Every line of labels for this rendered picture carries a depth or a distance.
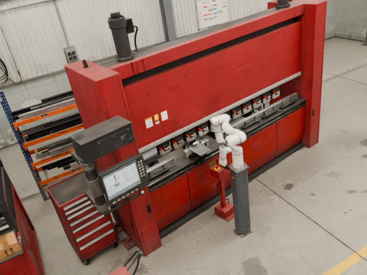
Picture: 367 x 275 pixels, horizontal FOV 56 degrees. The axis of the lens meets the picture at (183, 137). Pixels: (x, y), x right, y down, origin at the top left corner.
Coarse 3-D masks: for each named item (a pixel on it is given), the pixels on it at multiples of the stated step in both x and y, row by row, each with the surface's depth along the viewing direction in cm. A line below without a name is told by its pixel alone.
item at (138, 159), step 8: (128, 160) 316; (136, 160) 320; (112, 168) 309; (144, 168) 329; (144, 176) 333; (104, 184) 306; (136, 184) 330; (144, 184) 336; (104, 192) 312; (128, 192) 326; (112, 200) 317; (120, 200) 323
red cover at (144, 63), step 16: (272, 16) 445; (288, 16) 464; (224, 32) 405; (240, 32) 420; (176, 48) 372; (192, 48) 385; (208, 48) 398; (128, 64) 344; (144, 64) 355; (160, 64) 366
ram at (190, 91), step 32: (288, 32) 477; (192, 64) 394; (224, 64) 424; (256, 64) 459; (288, 64) 500; (128, 96) 358; (160, 96) 382; (192, 96) 410; (224, 96) 442; (256, 96) 480; (160, 128) 396
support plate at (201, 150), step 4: (196, 144) 441; (200, 144) 440; (188, 148) 435; (192, 148) 434; (196, 148) 432; (200, 148) 431; (204, 148) 429; (208, 148) 428; (196, 152) 424; (200, 152) 423; (204, 152) 422
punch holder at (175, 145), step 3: (177, 135) 416; (180, 135) 418; (171, 138) 413; (174, 138) 414; (177, 138) 417; (180, 138) 420; (171, 141) 417; (177, 141) 419; (180, 141) 421; (171, 144) 421; (174, 144) 417; (177, 144) 422; (180, 144) 423; (171, 147) 425; (174, 147) 418; (177, 147) 422
